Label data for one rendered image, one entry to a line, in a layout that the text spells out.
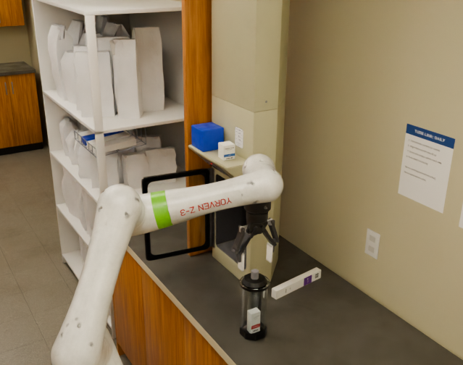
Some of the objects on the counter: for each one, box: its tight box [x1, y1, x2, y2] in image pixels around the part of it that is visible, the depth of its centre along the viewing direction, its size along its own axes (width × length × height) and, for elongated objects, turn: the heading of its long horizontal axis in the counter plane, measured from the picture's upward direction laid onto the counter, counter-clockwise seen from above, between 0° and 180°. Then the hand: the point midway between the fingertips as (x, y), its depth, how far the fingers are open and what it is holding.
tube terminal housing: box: [212, 95, 285, 282], centre depth 246 cm, size 25×32×77 cm
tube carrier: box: [240, 274, 270, 334], centre depth 210 cm, size 11×11×21 cm
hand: (255, 261), depth 202 cm, fingers open, 11 cm apart
